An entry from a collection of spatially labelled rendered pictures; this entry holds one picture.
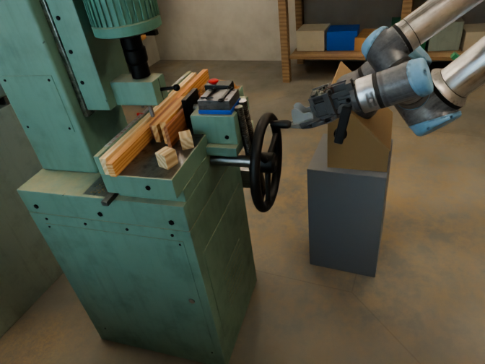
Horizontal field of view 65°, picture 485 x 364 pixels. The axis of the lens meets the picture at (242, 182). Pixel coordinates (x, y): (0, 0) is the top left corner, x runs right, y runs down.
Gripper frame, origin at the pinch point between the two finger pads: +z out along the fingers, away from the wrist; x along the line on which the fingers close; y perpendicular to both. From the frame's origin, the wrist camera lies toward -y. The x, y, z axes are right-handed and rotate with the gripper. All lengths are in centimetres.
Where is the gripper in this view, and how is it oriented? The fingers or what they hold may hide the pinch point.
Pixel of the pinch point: (291, 126)
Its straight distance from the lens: 111.4
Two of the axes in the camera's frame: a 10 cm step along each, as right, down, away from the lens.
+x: -2.9, 5.8, -7.6
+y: -4.4, -7.9, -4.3
